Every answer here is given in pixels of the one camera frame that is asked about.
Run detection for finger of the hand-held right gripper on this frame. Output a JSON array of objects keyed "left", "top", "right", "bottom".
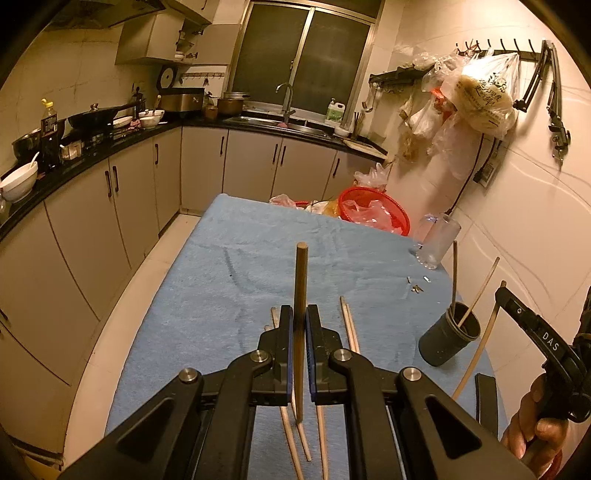
[{"left": 495, "top": 286, "right": 581, "bottom": 371}]

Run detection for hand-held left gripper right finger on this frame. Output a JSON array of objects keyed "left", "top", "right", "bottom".
[{"left": 305, "top": 304, "right": 536, "bottom": 480}]

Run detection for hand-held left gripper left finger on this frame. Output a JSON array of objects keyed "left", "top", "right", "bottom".
[{"left": 58, "top": 305, "right": 296, "bottom": 480}]

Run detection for light bamboo chopstick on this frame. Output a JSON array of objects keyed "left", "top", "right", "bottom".
[
  {"left": 271, "top": 308, "right": 304, "bottom": 480},
  {"left": 451, "top": 280, "right": 508, "bottom": 401},
  {"left": 316, "top": 405, "right": 330, "bottom": 480},
  {"left": 340, "top": 296, "right": 357, "bottom": 355},
  {"left": 290, "top": 401, "right": 313, "bottom": 463},
  {"left": 457, "top": 257, "right": 501, "bottom": 326}
]

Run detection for brown wooden chopstick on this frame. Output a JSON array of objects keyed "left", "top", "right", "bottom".
[{"left": 297, "top": 242, "right": 310, "bottom": 424}]

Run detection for black chopstick holder cup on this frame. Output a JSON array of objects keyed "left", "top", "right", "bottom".
[{"left": 418, "top": 302, "right": 481, "bottom": 368}]

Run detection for person's right hand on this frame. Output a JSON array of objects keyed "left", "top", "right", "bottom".
[{"left": 502, "top": 375, "right": 571, "bottom": 472}]

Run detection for black smartphone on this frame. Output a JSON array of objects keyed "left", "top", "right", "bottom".
[{"left": 475, "top": 373, "right": 500, "bottom": 438}]

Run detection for blue towel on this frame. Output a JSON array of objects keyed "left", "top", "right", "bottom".
[{"left": 105, "top": 194, "right": 509, "bottom": 480}]

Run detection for clear glass mug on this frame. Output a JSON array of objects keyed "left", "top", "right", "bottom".
[{"left": 412, "top": 213, "right": 463, "bottom": 271}]

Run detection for pink plastic bag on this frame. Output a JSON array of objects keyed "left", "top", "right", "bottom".
[{"left": 269, "top": 193, "right": 306, "bottom": 209}]

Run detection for red plastic basket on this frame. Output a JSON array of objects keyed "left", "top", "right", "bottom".
[{"left": 338, "top": 186, "right": 411, "bottom": 237}]

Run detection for white plastic bag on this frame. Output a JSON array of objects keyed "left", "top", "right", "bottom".
[{"left": 354, "top": 163, "right": 391, "bottom": 193}]

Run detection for cutting board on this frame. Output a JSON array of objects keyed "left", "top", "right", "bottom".
[{"left": 343, "top": 137, "right": 387, "bottom": 154}]

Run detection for steel sink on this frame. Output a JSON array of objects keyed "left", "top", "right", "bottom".
[{"left": 225, "top": 114, "right": 332, "bottom": 138}]

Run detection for plastic bag of flatbread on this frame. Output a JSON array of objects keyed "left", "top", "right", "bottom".
[{"left": 450, "top": 51, "right": 521, "bottom": 140}]

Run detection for green detergent bottle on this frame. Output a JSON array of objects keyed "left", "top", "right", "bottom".
[{"left": 325, "top": 98, "right": 347, "bottom": 126}]

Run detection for clear hanging plastic bags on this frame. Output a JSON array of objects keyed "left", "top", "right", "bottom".
[{"left": 398, "top": 52, "right": 465, "bottom": 181}]

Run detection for black kitchen countertop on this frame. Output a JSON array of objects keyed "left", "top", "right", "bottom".
[{"left": 0, "top": 111, "right": 389, "bottom": 241}]

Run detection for grey base cabinets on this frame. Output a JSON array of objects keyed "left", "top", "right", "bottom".
[{"left": 0, "top": 124, "right": 385, "bottom": 468}]

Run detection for chrome faucet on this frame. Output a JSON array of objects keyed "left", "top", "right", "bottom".
[{"left": 276, "top": 82, "right": 297, "bottom": 126}]

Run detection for copper cooking pot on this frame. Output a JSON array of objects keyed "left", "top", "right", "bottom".
[{"left": 216, "top": 91, "right": 251, "bottom": 116}]

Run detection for metal box appliance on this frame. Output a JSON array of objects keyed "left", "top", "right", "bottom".
[{"left": 159, "top": 87, "right": 206, "bottom": 114}]

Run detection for kitchen window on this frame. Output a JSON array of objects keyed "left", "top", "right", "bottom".
[{"left": 229, "top": 0, "right": 379, "bottom": 124}]

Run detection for black wok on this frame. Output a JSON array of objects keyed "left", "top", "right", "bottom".
[{"left": 67, "top": 103, "right": 139, "bottom": 131}]

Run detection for cooking oil bottle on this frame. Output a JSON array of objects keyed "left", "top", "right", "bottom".
[{"left": 40, "top": 98, "right": 62, "bottom": 172}]

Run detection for white bowl with spoon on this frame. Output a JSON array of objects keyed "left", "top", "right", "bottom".
[{"left": 0, "top": 151, "right": 40, "bottom": 204}]

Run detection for steel mixing bowl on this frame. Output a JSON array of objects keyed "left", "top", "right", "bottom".
[{"left": 11, "top": 126, "right": 48, "bottom": 160}]

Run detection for range hood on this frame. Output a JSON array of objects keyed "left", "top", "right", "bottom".
[{"left": 45, "top": 0, "right": 168, "bottom": 29}]

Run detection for black power cable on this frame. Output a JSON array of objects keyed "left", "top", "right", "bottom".
[{"left": 444, "top": 133, "right": 486, "bottom": 217}]

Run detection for wall power socket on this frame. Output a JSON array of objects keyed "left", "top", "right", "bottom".
[{"left": 472, "top": 150, "right": 498, "bottom": 188}]

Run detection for black wall hook rack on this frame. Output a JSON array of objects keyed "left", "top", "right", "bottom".
[{"left": 455, "top": 38, "right": 550, "bottom": 62}]

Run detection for black wall shelf rack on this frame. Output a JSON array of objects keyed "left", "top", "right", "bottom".
[{"left": 368, "top": 64, "right": 437, "bottom": 92}]

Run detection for small open wall cabinet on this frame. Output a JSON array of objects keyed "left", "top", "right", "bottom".
[{"left": 115, "top": 9, "right": 242, "bottom": 66}]

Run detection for grey upper wall cabinets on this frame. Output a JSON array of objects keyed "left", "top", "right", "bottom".
[{"left": 161, "top": 0, "right": 223, "bottom": 27}]

